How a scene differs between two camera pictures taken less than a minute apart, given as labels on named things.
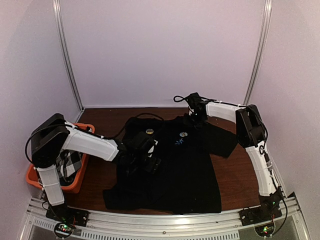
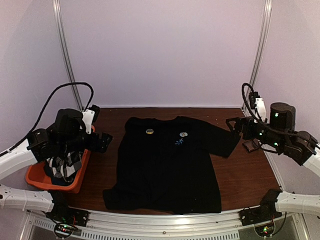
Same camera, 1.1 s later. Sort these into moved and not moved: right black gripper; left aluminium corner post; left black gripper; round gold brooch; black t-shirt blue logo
Moved: right black gripper; left black gripper
Not moved: round gold brooch; black t-shirt blue logo; left aluminium corner post
